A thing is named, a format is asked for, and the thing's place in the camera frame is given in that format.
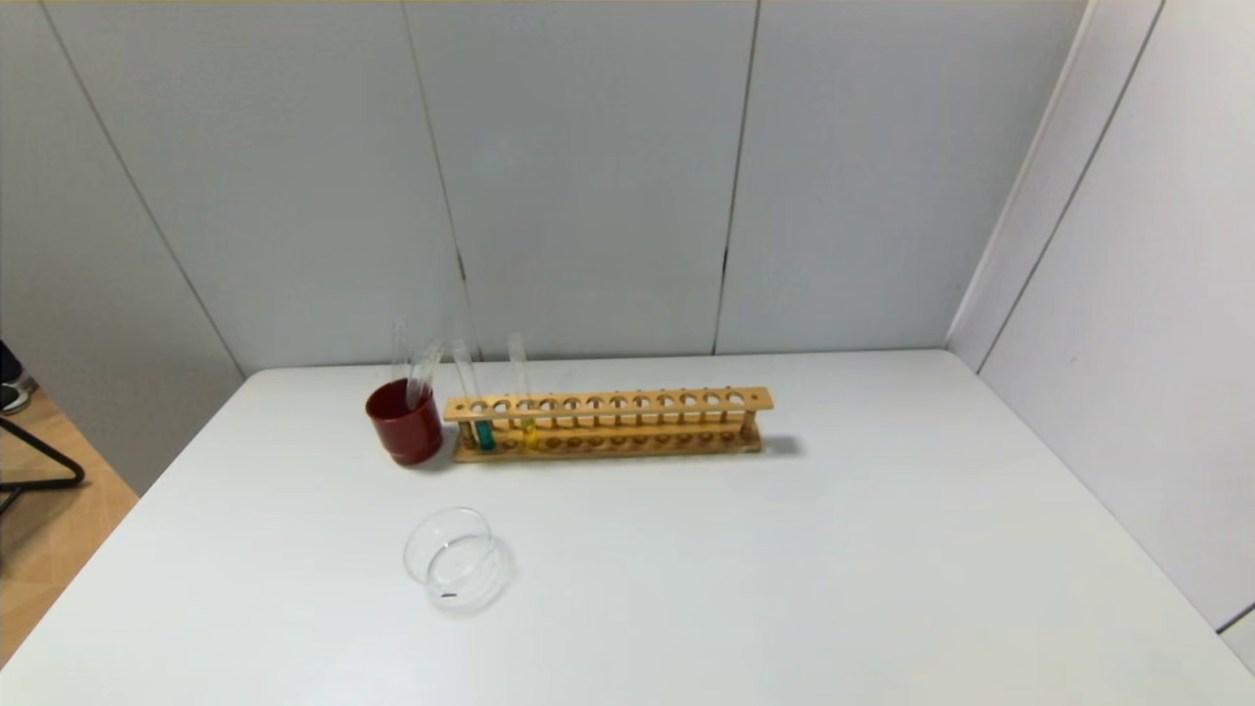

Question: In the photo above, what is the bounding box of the test tube with yellow pigment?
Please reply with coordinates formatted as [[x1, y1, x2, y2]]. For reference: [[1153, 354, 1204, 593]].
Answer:
[[507, 333, 538, 447]]

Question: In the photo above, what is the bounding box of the test tube with blue pigment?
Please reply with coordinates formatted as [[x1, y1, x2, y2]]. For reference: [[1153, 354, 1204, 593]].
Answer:
[[451, 338, 497, 452]]

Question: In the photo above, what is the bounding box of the wooden test tube rack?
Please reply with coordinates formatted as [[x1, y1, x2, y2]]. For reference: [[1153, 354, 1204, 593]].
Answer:
[[443, 386, 775, 464]]

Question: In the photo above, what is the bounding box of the empty glass test tube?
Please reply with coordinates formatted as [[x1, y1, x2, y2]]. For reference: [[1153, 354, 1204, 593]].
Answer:
[[407, 339, 444, 411], [391, 319, 411, 408]]

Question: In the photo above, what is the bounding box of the dark red cup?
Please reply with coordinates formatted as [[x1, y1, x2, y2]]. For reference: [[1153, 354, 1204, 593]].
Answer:
[[365, 378, 444, 466]]

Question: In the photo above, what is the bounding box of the clear glass beaker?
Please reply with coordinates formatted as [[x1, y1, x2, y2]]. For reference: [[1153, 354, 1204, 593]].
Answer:
[[403, 506, 515, 613]]

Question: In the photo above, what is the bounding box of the black metal stand leg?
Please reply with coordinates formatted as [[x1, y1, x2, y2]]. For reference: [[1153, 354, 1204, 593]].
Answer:
[[0, 417, 86, 516]]

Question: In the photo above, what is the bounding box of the dark shoe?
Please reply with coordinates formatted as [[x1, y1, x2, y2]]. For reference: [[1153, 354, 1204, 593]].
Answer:
[[0, 338, 36, 415]]

